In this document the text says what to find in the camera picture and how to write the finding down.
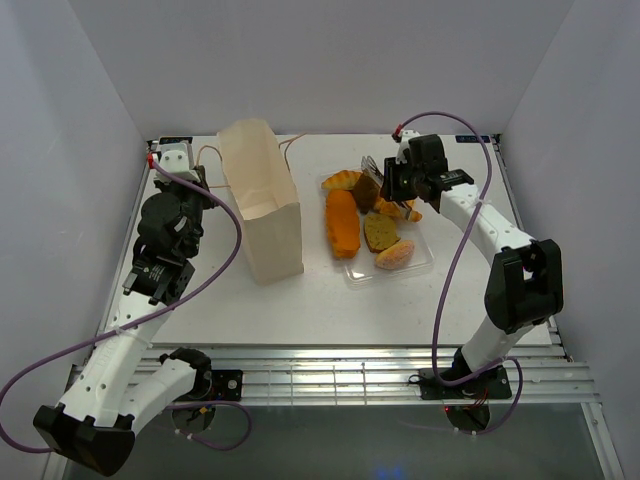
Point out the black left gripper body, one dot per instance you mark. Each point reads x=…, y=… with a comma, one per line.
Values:
x=194, y=204

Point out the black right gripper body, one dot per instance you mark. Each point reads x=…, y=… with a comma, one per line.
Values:
x=401, y=180

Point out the metal tongs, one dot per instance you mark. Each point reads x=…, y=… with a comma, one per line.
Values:
x=370, y=168

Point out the dark brown bread piece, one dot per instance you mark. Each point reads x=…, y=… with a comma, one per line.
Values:
x=365, y=193

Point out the pink sugared bun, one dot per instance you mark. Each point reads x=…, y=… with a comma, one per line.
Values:
x=396, y=256

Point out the long orange bread loaf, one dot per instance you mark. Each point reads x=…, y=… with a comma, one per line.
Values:
x=342, y=224

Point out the white paper bag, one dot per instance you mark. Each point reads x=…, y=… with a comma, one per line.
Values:
x=260, y=181

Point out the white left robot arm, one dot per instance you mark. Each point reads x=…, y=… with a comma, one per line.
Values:
x=96, y=421

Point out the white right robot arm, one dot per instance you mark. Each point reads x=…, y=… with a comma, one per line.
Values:
x=525, y=283

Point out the speckled bread slice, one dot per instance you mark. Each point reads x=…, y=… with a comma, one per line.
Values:
x=380, y=232

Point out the right blue table label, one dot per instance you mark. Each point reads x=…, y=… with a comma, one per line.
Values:
x=466, y=139

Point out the blue table label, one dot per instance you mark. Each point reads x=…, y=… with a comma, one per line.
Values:
x=466, y=139
x=166, y=140

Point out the small croissant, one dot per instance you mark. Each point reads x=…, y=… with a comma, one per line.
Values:
x=342, y=180

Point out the left blue table label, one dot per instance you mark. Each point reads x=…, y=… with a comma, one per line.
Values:
x=166, y=140

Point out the clear plastic tray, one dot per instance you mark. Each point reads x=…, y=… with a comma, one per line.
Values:
x=361, y=271

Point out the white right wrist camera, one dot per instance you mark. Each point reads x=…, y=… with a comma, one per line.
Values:
x=402, y=136

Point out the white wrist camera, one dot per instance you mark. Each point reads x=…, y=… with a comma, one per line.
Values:
x=176, y=159
x=402, y=136

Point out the orange twisted ring bread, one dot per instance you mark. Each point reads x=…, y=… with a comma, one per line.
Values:
x=402, y=210

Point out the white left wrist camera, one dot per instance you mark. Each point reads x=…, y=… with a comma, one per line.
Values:
x=176, y=159

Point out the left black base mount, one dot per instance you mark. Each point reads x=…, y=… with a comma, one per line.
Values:
x=209, y=384

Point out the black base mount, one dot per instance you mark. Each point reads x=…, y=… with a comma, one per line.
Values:
x=490, y=385
x=209, y=384

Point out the aluminium frame rail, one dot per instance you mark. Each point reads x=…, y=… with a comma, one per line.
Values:
x=371, y=376

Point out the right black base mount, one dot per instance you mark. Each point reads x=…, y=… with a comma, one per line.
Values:
x=490, y=385

